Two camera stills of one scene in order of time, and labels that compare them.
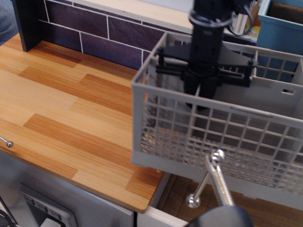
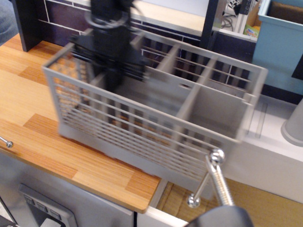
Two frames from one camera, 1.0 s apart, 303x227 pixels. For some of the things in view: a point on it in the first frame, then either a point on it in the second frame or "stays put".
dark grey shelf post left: (28, 13) stays put
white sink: (154, 217) to (262, 159)
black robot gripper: (205, 57) to (111, 48)
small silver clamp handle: (9, 144) stays put
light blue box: (280, 25) stays put
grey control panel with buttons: (48, 206) stays put
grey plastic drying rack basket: (259, 128) to (191, 104)
